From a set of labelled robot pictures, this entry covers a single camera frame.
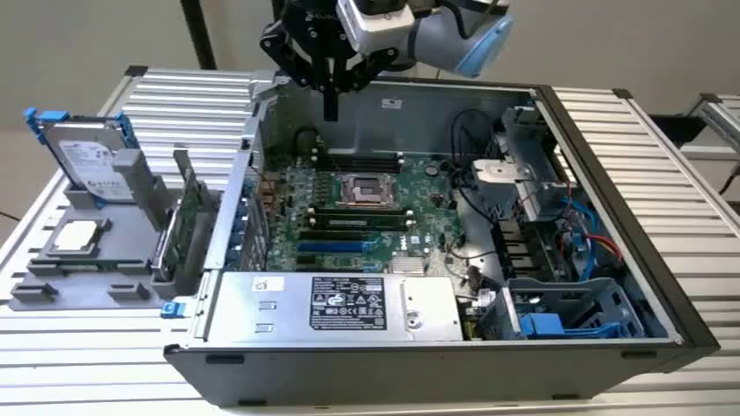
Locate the black expansion slot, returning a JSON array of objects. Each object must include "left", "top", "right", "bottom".
[{"left": 300, "top": 229, "right": 371, "bottom": 244}]

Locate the grey parts rack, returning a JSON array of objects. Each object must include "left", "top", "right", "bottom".
[{"left": 8, "top": 149, "right": 226, "bottom": 312}]

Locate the hard disk in blue carrier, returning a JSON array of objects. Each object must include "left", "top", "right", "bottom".
[{"left": 22, "top": 107, "right": 152, "bottom": 205}]

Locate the blue plastic drive latch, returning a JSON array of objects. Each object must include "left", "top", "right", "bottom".
[{"left": 519, "top": 314, "right": 566, "bottom": 339}]

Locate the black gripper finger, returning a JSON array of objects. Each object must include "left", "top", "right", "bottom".
[
  {"left": 258, "top": 24, "right": 336, "bottom": 122},
  {"left": 334, "top": 47, "right": 402, "bottom": 122}
]

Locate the aluminium frame table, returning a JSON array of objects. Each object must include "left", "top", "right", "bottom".
[{"left": 675, "top": 92, "right": 740, "bottom": 174}]

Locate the black pole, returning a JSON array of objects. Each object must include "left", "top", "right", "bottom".
[{"left": 179, "top": 0, "right": 219, "bottom": 70}]

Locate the blue expansion slot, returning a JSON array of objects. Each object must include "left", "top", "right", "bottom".
[{"left": 298, "top": 240, "right": 371, "bottom": 257}]

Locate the green RAM stick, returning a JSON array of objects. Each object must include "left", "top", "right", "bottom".
[{"left": 311, "top": 216, "right": 410, "bottom": 231}]

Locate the black bracket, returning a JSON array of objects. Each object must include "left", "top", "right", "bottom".
[{"left": 647, "top": 113, "right": 707, "bottom": 146}]

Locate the blue wire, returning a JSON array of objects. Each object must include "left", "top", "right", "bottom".
[{"left": 558, "top": 194, "right": 623, "bottom": 283}]

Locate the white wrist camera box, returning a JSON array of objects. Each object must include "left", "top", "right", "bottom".
[{"left": 338, "top": 0, "right": 416, "bottom": 53}]

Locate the green graphics card black fan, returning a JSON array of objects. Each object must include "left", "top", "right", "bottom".
[{"left": 151, "top": 141, "right": 224, "bottom": 287}]

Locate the silver power supply unit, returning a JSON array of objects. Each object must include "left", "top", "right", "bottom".
[{"left": 199, "top": 271, "right": 467, "bottom": 343}]

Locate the small silver heatsink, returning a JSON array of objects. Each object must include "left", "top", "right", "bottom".
[{"left": 392, "top": 256, "right": 430, "bottom": 275}]

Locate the open grey PC case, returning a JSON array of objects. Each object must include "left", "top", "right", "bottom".
[{"left": 163, "top": 71, "right": 722, "bottom": 408}]

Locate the green motherboard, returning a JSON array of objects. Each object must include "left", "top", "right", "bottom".
[{"left": 258, "top": 149, "right": 467, "bottom": 283}]

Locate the silver CPU chip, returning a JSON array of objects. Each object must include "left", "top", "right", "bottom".
[{"left": 48, "top": 219, "right": 112, "bottom": 255}]

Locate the CPU socket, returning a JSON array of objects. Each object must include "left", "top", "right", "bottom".
[{"left": 338, "top": 172, "right": 402, "bottom": 205}]

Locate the red wire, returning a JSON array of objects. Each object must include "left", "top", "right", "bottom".
[{"left": 587, "top": 233, "right": 623, "bottom": 261}]

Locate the metal drive cage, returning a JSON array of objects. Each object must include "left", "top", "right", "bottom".
[{"left": 471, "top": 106, "right": 579, "bottom": 222}]

